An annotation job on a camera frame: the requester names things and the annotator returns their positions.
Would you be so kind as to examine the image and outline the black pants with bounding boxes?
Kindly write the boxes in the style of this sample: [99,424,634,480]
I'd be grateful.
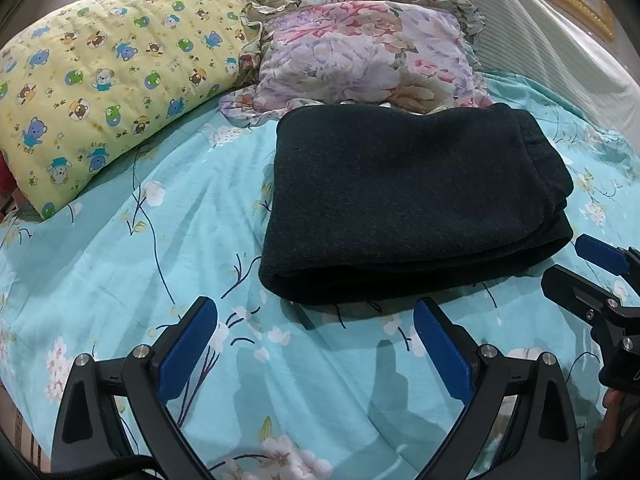
[258,104,573,306]

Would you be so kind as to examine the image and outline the person's right hand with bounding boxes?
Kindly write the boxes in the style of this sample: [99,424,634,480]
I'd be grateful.
[594,389,626,472]

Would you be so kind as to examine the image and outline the teal floral bed sheet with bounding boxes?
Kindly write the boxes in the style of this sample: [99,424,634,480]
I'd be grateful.
[1,74,639,479]

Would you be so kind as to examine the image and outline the striped cream headboard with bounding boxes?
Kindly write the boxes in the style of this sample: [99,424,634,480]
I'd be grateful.
[257,0,639,146]

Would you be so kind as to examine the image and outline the pink floral ruffled pillow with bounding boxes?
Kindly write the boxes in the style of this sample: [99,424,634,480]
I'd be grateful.
[219,0,491,127]

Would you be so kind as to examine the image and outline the yellow cartoon print pillow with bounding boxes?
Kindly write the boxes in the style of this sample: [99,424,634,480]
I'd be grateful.
[1,0,257,218]

